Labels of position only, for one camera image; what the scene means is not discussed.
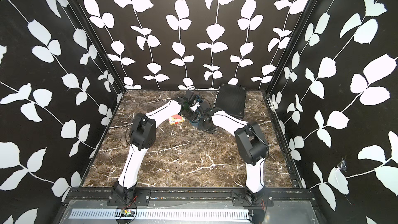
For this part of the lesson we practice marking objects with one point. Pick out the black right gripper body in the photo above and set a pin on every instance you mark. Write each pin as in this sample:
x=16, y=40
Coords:
x=202, y=126

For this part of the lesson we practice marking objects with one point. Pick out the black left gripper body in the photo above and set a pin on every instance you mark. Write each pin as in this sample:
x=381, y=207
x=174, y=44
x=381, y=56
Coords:
x=190, y=114

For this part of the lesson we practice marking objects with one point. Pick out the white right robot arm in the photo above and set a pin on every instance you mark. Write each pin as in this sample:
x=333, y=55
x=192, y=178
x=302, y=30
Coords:
x=250, y=140

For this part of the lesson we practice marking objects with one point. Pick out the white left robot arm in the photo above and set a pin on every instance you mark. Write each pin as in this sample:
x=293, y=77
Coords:
x=142, y=136

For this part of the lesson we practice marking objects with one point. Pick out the teal plastic storage box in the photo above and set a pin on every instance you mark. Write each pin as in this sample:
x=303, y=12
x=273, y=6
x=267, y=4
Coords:
x=195, y=118

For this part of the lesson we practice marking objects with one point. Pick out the yellow playing card box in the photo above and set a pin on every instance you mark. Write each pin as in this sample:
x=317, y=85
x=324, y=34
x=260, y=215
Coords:
x=176, y=119

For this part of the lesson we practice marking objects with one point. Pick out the white perforated strip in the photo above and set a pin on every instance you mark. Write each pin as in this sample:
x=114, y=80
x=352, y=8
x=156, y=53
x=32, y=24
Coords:
x=227, y=215

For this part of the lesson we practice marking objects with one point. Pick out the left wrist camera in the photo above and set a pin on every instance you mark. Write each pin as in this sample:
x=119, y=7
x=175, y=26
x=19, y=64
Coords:
x=191, y=98

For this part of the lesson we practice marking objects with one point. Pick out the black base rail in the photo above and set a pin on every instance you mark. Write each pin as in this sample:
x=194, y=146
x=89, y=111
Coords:
x=238, y=196

